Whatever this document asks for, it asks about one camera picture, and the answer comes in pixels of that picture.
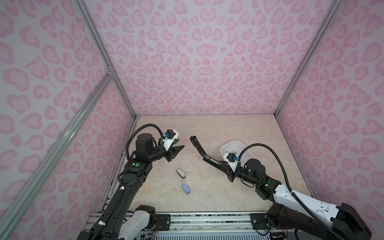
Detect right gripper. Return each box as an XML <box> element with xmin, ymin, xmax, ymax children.
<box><xmin>215</xmin><ymin>161</ymin><xmax>259</xmax><ymax>187</ymax></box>

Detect beige mini stapler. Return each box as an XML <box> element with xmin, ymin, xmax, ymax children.
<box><xmin>176</xmin><ymin>169</ymin><xmax>186</xmax><ymax>179</ymax></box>

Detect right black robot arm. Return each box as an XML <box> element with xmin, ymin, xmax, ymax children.
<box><xmin>212</xmin><ymin>159</ymin><xmax>372</xmax><ymax>240</ymax></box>

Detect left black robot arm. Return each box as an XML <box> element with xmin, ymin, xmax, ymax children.
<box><xmin>78</xmin><ymin>130</ymin><xmax>184</xmax><ymax>240</ymax></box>

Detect blue mini stapler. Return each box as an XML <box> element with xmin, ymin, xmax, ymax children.
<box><xmin>181</xmin><ymin>184</ymin><xmax>191</xmax><ymax>195</ymax></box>

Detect white plastic tray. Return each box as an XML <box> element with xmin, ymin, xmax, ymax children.
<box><xmin>220</xmin><ymin>141</ymin><xmax>256</xmax><ymax>167</ymax></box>

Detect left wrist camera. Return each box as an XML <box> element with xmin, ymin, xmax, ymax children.
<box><xmin>162</xmin><ymin>129</ymin><xmax>179</xmax><ymax>151</ymax></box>

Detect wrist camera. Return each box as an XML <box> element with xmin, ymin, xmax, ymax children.
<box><xmin>224</xmin><ymin>153</ymin><xmax>241</xmax><ymax>173</ymax></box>
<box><xmin>162</xmin><ymin>129</ymin><xmax>179</xmax><ymax>151</ymax></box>

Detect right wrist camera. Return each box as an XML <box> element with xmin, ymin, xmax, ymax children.
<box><xmin>224</xmin><ymin>153</ymin><xmax>241</xmax><ymax>173</ymax></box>

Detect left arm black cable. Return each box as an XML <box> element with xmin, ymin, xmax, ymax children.
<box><xmin>125</xmin><ymin>123</ymin><xmax>165</xmax><ymax>161</ymax></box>

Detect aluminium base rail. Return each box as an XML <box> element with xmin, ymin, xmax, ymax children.
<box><xmin>83</xmin><ymin>211</ymin><xmax>334</xmax><ymax>240</ymax></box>

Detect diagonal aluminium frame bar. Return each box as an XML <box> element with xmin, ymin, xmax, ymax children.
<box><xmin>1</xmin><ymin>71</ymin><xmax>115</xmax><ymax>240</ymax></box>

